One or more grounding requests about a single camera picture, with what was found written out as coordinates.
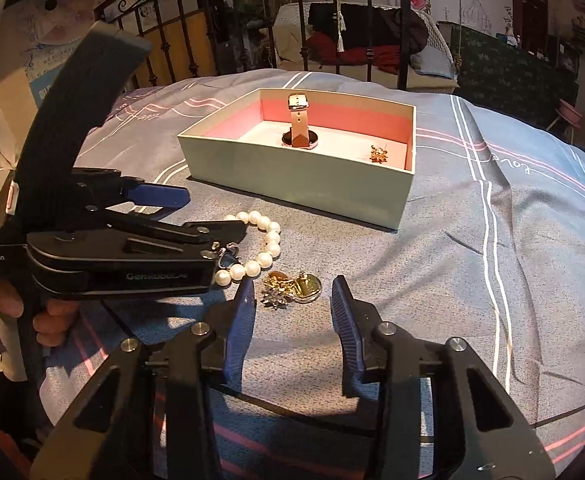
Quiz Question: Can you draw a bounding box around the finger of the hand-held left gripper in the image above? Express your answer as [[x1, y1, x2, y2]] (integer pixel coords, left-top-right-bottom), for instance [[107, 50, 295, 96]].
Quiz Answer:
[[25, 209, 249, 302], [72, 169, 190, 219]]

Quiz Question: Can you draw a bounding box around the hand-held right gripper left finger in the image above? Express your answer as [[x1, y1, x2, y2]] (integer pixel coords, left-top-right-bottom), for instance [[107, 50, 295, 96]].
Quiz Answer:
[[30, 276, 257, 480]]

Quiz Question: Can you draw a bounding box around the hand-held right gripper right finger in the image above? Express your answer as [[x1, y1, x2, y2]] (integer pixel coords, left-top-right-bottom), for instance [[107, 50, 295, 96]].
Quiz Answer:
[[329, 275, 558, 480]]

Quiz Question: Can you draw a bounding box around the silver crystal brooch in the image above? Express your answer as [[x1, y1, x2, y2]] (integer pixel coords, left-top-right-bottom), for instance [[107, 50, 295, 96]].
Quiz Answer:
[[260, 284, 289, 309]]

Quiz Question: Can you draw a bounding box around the gold disc earring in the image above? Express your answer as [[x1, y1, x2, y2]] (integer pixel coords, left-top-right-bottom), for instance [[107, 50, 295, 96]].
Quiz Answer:
[[292, 271, 321, 305]]

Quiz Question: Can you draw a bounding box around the white pearl bracelet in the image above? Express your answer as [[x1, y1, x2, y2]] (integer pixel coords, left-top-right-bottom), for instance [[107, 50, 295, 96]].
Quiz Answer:
[[214, 211, 282, 287]]

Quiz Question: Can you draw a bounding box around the pale green cardboard box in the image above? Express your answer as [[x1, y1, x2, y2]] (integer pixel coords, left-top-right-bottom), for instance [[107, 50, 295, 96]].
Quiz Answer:
[[177, 87, 418, 232]]

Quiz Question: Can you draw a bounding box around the person's left hand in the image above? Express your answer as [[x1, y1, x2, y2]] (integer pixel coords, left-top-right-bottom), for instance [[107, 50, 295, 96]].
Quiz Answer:
[[0, 278, 80, 349]]

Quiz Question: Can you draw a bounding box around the blue printed bag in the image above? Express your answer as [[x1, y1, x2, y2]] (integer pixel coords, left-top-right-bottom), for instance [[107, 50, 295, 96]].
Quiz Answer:
[[25, 35, 100, 108]]

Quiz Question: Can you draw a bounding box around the grey-blue striped bedsheet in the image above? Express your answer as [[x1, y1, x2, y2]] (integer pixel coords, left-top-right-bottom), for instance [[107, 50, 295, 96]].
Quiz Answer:
[[37, 71, 585, 480]]

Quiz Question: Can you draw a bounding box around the beige cushioned chair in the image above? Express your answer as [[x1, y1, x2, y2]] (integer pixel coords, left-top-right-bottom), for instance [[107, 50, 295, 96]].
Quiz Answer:
[[272, 2, 461, 94]]

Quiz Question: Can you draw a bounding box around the red garment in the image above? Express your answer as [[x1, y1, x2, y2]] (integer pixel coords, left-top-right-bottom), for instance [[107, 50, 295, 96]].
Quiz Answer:
[[303, 32, 426, 74]]

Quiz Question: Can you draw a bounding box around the black garment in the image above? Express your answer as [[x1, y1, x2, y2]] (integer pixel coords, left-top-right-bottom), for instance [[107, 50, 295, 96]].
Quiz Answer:
[[308, 2, 429, 55]]

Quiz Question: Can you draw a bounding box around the grey cushion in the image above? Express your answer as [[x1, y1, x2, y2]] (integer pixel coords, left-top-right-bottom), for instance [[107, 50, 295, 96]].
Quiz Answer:
[[410, 42, 459, 80]]

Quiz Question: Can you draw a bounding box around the green patterned cloth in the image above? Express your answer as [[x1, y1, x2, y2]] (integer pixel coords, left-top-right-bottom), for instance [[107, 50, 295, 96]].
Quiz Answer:
[[454, 25, 581, 122]]

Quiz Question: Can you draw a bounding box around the pink stool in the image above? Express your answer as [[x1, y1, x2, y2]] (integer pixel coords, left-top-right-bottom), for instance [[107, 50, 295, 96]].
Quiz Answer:
[[546, 98, 584, 133]]

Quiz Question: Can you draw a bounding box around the pink strap wristwatch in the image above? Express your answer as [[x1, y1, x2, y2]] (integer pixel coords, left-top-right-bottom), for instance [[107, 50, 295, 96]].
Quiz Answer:
[[281, 92, 319, 151]]

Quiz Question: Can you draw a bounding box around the black metal bed frame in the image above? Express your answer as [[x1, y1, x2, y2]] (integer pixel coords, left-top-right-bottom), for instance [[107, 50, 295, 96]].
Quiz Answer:
[[47, 0, 414, 93]]

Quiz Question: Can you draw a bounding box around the white tassel cord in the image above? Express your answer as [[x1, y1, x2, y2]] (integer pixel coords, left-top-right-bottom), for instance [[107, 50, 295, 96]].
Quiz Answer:
[[334, 0, 349, 54]]

